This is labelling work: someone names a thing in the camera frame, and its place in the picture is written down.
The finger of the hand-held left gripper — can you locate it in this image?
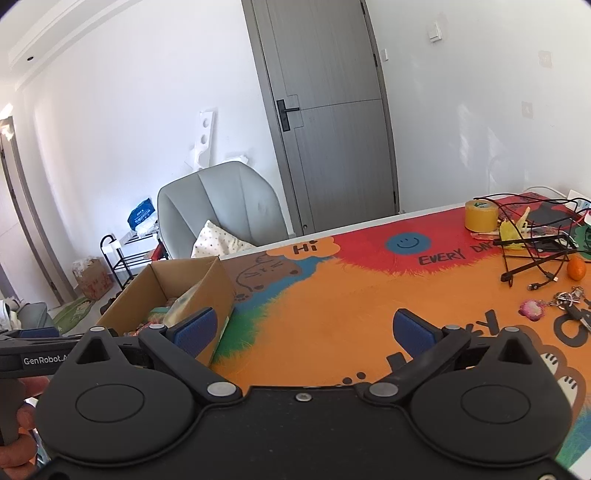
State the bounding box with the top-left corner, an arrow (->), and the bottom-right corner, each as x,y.
0,325 -> 84,346

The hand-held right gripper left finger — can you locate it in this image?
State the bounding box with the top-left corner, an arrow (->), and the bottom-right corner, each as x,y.
69,307 -> 243,402

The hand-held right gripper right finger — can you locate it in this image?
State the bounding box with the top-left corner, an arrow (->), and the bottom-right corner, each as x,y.
364,308 -> 541,402

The brown cardboard box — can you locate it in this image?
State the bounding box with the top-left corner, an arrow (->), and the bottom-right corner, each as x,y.
95,256 -> 236,367

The person's left hand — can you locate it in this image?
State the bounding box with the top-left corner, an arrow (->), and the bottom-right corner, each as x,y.
0,375 -> 51,480

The dark grey chair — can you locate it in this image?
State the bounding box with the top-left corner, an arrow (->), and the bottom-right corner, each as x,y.
16,302 -> 54,330

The green floor mat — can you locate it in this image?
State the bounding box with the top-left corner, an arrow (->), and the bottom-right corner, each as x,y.
48,295 -> 95,335

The small brown carton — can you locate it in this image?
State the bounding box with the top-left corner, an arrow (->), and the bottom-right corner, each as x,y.
71,258 -> 114,301

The colourful printed table mat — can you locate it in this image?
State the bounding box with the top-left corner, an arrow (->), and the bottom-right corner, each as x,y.
210,194 -> 591,472

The white dotted pillow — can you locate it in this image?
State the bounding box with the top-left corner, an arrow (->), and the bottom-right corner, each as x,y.
191,220 -> 257,259

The black shoe rack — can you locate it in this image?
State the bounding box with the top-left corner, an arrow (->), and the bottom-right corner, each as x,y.
100,233 -> 160,291

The blue plastic bag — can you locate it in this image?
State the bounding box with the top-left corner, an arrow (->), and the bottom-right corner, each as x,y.
128,198 -> 154,234

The light grey chair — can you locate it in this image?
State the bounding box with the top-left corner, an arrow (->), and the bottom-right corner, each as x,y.
157,161 -> 289,261

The yellow tape roll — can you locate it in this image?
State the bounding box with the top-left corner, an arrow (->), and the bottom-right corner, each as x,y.
464,199 -> 499,233

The bunch of keys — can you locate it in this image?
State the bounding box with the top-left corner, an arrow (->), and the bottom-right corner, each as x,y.
549,287 -> 591,330

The white foam board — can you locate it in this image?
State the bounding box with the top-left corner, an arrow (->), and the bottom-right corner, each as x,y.
185,110 -> 217,171

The grey door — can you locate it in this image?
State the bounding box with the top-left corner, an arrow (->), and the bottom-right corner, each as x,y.
240,0 -> 400,236

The black wire stand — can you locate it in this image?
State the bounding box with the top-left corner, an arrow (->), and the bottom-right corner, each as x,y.
493,233 -> 578,287

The black door handle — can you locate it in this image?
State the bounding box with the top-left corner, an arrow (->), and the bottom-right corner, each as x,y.
276,98 -> 301,132

